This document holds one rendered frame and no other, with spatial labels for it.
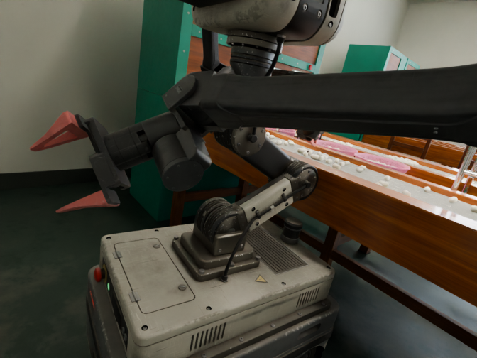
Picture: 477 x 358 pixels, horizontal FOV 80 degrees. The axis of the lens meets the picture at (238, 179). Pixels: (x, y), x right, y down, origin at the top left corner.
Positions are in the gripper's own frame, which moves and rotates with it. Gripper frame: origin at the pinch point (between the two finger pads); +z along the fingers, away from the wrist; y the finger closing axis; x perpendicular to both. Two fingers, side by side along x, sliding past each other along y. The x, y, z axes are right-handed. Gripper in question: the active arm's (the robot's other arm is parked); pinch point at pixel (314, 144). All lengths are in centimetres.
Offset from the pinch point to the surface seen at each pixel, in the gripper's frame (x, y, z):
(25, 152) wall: 100, 171, -28
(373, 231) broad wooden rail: 24.7, -41.4, -2.7
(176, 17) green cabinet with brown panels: -20, 96, -47
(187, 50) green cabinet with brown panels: -12, 89, -32
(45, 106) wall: 67, 173, -40
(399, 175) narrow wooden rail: -11.8, -29.4, 21.1
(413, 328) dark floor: 28, -54, 90
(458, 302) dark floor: -7, -63, 129
